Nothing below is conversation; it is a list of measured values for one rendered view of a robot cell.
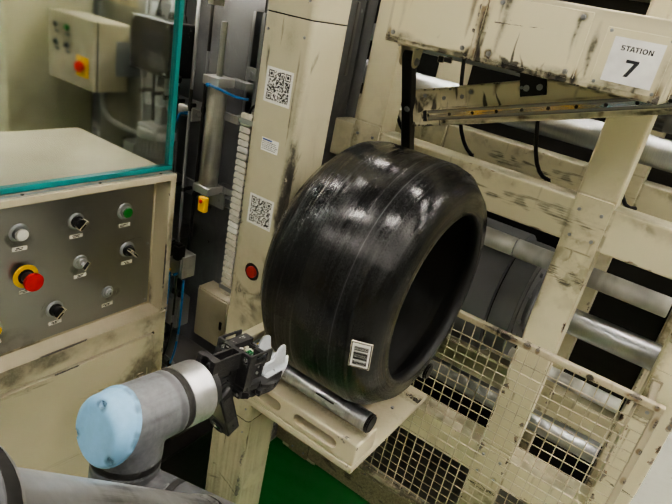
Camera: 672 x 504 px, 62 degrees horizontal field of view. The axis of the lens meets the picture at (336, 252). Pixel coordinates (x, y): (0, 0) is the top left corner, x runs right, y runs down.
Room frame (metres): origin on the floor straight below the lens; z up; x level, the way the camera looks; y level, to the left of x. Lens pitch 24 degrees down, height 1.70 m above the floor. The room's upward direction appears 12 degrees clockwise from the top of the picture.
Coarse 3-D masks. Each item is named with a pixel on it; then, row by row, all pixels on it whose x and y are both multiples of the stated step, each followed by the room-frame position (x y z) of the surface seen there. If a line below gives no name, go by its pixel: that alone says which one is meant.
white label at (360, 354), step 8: (352, 344) 0.87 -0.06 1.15; (360, 344) 0.86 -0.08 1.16; (368, 344) 0.86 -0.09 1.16; (352, 352) 0.87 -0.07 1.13; (360, 352) 0.86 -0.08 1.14; (368, 352) 0.86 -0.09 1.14; (352, 360) 0.87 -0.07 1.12; (360, 360) 0.87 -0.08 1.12; (368, 360) 0.86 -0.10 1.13; (360, 368) 0.87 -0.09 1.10; (368, 368) 0.87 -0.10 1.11
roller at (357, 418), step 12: (288, 372) 1.07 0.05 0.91; (300, 372) 1.06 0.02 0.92; (300, 384) 1.04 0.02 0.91; (312, 384) 1.04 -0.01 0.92; (312, 396) 1.02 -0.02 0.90; (324, 396) 1.01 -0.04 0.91; (336, 396) 1.01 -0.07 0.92; (336, 408) 0.99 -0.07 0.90; (348, 408) 0.98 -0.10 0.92; (360, 408) 0.98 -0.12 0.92; (348, 420) 0.97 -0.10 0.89; (360, 420) 0.96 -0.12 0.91; (372, 420) 0.96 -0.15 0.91
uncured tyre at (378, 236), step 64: (320, 192) 1.02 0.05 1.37; (384, 192) 1.00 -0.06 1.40; (448, 192) 1.04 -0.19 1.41; (320, 256) 0.94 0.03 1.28; (384, 256) 0.91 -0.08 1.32; (448, 256) 1.35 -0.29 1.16; (320, 320) 0.89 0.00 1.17; (384, 320) 0.89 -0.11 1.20; (448, 320) 1.22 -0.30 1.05; (320, 384) 0.98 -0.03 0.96; (384, 384) 0.95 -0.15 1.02
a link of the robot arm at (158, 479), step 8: (160, 464) 0.56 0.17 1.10; (88, 472) 0.53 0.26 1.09; (96, 472) 0.52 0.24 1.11; (104, 472) 0.51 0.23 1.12; (144, 472) 0.53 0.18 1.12; (152, 472) 0.54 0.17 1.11; (160, 472) 0.56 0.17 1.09; (104, 480) 0.51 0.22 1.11; (112, 480) 0.51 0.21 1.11; (120, 480) 0.51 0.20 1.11; (128, 480) 0.51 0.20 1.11; (136, 480) 0.52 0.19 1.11; (144, 480) 0.53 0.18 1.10; (152, 480) 0.54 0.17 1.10; (160, 480) 0.54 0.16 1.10; (168, 480) 0.54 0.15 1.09; (160, 488) 0.53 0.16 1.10
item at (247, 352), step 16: (224, 336) 0.74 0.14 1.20; (240, 336) 0.76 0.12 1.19; (208, 352) 0.68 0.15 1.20; (224, 352) 0.70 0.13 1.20; (240, 352) 0.71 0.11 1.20; (256, 352) 0.73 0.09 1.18; (208, 368) 0.68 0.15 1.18; (224, 368) 0.68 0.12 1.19; (240, 368) 0.70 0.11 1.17; (256, 368) 0.73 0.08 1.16; (224, 384) 0.68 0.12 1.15; (240, 384) 0.70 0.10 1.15; (256, 384) 0.72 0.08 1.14
